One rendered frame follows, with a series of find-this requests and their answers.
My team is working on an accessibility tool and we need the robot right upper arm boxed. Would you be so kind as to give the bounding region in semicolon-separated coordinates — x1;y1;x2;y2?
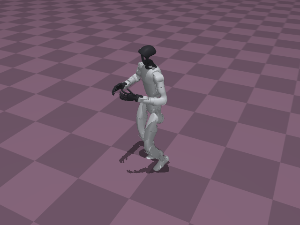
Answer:
133;62;143;82

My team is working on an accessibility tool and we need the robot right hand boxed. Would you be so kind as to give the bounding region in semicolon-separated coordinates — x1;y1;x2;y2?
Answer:
112;82;127;95

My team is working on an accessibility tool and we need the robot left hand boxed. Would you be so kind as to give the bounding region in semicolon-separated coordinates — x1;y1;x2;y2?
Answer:
120;88;143;102

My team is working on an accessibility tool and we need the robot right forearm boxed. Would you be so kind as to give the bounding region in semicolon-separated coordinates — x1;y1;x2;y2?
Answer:
124;75;135;89

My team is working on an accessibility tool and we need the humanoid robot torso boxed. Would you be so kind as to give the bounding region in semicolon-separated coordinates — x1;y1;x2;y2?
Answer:
141;64;162;114

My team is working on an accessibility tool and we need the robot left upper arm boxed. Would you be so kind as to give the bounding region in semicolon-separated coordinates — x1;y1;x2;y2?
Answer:
153;72;167;103

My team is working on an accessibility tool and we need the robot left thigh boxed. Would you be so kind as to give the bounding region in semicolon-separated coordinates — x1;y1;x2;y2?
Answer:
144;109;164;153

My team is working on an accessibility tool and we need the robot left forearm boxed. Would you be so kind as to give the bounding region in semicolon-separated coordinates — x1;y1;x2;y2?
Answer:
138;96;166;106

